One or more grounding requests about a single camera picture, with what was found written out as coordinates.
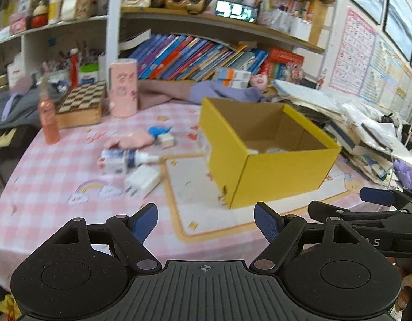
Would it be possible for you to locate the white power adapter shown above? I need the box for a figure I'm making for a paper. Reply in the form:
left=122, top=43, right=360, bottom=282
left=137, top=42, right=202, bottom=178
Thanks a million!
left=125, top=165, right=161, bottom=198

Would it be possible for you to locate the blue white spray bottle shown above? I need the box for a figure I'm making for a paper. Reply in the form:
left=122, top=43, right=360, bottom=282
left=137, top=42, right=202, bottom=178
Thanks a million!
left=97, top=148, right=160, bottom=175

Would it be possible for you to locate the blue packet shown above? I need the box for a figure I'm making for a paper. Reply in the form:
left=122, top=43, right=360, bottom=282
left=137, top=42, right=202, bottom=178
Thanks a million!
left=148, top=125, right=172, bottom=139

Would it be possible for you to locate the yellow cardboard box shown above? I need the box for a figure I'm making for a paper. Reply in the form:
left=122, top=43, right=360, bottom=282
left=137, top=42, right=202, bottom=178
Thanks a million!
left=199, top=99, right=341, bottom=209

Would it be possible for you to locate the pink plush glove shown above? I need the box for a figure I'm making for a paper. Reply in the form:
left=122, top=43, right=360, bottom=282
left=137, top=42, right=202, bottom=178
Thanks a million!
left=104, top=129, right=154, bottom=149

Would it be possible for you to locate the small white tape roll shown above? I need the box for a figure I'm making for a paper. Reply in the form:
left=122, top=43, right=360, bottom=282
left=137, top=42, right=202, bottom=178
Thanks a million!
left=157, top=133, right=176, bottom=148

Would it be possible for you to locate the stack of papers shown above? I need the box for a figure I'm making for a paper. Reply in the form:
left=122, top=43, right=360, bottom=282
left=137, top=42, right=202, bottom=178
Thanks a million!
left=272, top=79, right=347, bottom=121

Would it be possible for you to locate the wooden chess board box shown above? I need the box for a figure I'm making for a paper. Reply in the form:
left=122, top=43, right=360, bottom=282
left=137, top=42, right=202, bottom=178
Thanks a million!
left=56, top=81, right=106, bottom=129

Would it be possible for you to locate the pink spray bottle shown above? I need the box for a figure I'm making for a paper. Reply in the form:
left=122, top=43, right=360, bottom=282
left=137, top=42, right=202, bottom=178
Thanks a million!
left=38, top=76, right=60, bottom=145

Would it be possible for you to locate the pink cylindrical lamp base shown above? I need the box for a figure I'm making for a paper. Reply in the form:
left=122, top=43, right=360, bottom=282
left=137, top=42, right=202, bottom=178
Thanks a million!
left=108, top=58, right=138, bottom=118

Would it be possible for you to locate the pink pig plush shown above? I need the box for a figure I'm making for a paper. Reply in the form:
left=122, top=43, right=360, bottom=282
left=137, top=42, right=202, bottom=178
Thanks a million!
left=249, top=74, right=268, bottom=91

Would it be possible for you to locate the orange white medicine box lower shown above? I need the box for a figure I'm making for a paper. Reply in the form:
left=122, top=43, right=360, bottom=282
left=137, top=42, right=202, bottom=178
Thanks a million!
left=215, top=79, right=249, bottom=89

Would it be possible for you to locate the orange white medicine box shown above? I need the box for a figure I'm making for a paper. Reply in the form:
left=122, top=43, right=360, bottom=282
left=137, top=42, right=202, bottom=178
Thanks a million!
left=215, top=79, right=249, bottom=89
left=213, top=67, right=252, bottom=81

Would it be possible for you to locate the mauve and purple cloth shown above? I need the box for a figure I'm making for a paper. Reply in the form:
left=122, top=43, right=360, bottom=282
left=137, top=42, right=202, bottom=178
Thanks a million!
left=137, top=79, right=268, bottom=110

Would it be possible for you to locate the orange white medicine box upper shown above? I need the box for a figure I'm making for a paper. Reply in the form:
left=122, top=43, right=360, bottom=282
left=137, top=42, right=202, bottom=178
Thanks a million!
left=213, top=67, right=252, bottom=81

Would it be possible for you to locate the red dictionary book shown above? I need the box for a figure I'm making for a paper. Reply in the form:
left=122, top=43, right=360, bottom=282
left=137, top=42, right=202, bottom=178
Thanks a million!
left=268, top=47, right=304, bottom=66

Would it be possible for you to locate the grey clothing pile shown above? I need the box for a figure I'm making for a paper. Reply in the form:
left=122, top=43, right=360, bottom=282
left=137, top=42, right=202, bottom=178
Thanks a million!
left=0, top=85, right=60, bottom=131

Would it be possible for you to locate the smartphone on shelf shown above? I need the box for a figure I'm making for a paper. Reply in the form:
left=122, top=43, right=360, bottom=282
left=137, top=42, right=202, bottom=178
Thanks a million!
left=215, top=0, right=257, bottom=23

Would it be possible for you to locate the gold retro radio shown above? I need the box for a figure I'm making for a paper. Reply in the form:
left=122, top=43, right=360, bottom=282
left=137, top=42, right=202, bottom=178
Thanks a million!
left=164, top=0, right=206, bottom=14

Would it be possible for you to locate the red round doll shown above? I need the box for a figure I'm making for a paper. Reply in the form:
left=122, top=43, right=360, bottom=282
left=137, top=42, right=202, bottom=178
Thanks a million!
left=30, top=1, right=48, bottom=28

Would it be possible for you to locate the white lamp pole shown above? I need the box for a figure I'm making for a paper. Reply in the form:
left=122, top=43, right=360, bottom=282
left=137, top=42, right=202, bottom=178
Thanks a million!
left=104, top=0, right=127, bottom=62

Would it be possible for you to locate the alphabet wall poster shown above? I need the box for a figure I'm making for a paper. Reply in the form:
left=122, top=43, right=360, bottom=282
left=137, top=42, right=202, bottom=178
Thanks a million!
left=329, top=8, right=376, bottom=96

